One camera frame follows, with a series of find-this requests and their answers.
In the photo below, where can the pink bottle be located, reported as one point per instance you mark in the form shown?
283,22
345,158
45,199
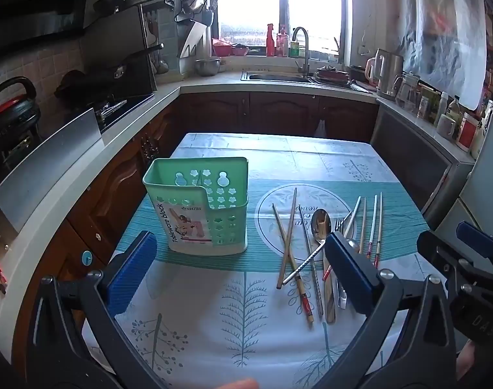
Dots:
282,44

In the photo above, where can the red pot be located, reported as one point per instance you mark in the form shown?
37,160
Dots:
331,75

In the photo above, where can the green plastic utensil holder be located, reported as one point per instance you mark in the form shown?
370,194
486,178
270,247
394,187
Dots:
226,210

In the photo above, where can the grey refrigerator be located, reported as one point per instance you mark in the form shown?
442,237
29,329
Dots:
487,178

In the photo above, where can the pink bowl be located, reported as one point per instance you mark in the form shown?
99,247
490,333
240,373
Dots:
240,51

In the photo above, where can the black frying pan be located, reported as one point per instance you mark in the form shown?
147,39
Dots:
104,79

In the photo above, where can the gas stove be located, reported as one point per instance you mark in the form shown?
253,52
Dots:
121,109

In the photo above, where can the black stove panel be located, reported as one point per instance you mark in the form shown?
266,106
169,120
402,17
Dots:
109,36

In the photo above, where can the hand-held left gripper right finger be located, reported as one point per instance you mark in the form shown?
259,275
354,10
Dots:
347,275

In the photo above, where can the grey kitchen appliance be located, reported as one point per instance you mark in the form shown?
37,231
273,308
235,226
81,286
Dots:
412,162

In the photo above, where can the steel splash guard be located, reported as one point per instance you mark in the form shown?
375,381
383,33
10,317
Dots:
48,162

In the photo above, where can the white mug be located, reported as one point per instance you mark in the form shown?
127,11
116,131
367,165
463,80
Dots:
445,127

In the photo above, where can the hanging ladles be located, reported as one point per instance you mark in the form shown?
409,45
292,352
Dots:
159,60

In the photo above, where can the printed teal tablecloth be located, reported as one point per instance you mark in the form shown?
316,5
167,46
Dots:
238,304

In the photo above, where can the small metal spoon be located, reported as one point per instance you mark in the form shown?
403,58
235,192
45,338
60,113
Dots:
353,245

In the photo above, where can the clear plastic sheet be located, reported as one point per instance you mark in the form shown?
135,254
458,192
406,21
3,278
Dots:
441,28

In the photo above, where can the red bowl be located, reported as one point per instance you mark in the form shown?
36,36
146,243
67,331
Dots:
221,48

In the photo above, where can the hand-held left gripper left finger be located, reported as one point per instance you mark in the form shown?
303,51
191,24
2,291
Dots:
133,271

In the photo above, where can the kitchen window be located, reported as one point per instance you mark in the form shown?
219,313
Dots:
250,4

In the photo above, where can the plain brown wooden chopstick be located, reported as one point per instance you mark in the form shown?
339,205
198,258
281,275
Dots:
290,219

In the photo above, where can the wooden spoon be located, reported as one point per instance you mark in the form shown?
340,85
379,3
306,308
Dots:
330,304

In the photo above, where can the red label jar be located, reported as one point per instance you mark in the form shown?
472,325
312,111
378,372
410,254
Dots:
467,133

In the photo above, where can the steel faucet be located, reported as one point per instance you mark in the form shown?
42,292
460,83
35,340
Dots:
307,48

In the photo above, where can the glass pitcher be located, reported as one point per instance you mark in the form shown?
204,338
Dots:
407,93

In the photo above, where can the oil bottle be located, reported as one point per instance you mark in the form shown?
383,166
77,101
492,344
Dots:
454,107

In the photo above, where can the wooden chopstick with red print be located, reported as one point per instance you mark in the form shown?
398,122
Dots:
303,300

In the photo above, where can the steel sink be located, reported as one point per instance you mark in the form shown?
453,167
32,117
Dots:
270,76

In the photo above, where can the white bottle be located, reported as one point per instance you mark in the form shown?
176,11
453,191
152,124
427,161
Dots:
441,107

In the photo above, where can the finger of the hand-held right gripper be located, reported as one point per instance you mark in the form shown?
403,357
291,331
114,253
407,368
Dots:
475,237
436,247

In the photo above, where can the green bottle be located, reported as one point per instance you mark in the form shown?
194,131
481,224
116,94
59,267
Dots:
294,50

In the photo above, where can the metal fork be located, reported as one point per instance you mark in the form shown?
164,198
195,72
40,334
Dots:
339,225

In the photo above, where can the black pressure cooker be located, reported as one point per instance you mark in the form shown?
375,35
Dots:
11,117

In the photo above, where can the person's left hand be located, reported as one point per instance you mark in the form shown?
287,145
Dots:
238,384

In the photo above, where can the steel bowl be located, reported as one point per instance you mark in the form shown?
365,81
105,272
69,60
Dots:
208,67

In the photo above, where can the red bottle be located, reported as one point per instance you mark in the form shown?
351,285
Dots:
270,42

